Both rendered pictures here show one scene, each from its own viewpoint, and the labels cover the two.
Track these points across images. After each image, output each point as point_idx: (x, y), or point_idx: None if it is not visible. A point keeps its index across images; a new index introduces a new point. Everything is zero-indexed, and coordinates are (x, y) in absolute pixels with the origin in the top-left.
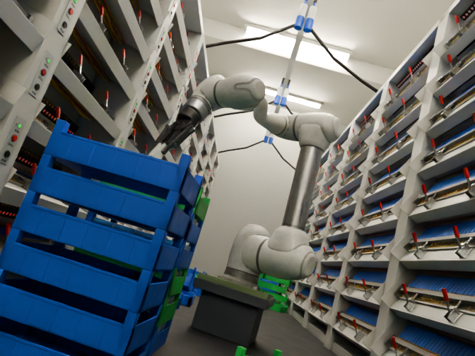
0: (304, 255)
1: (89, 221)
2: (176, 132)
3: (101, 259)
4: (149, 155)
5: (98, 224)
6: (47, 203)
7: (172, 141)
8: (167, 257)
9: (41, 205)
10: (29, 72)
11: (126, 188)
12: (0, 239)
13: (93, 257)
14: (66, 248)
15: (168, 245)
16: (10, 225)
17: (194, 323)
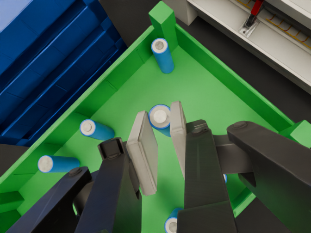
0: None
1: (88, 45)
2: (88, 225)
3: (83, 83)
4: (161, 104)
5: (78, 55)
6: (301, 15)
7: (71, 170)
8: None
9: (288, 10)
10: None
11: (30, 45)
12: (279, 15)
13: (89, 76)
14: (114, 51)
15: (5, 129)
16: (259, 4)
17: None
